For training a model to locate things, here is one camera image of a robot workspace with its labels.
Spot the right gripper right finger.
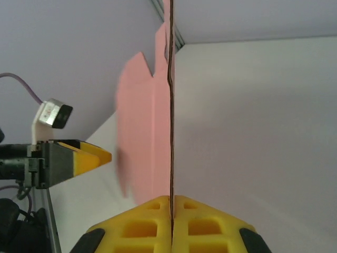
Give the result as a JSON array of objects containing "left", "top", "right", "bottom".
[{"left": 172, "top": 194, "right": 272, "bottom": 253}]

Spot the pink paper box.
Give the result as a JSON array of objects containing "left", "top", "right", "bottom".
[{"left": 115, "top": 0, "right": 176, "bottom": 221}]

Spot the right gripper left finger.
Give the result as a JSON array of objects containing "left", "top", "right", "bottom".
[{"left": 70, "top": 195, "right": 172, "bottom": 253}]

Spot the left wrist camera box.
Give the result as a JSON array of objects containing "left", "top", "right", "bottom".
[{"left": 31, "top": 98, "right": 74, "bottom": 145}]

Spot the aluminium corner post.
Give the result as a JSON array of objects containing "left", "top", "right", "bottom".
[{"left": 151, "top": 0, "right": 186, "bottom": 50}]

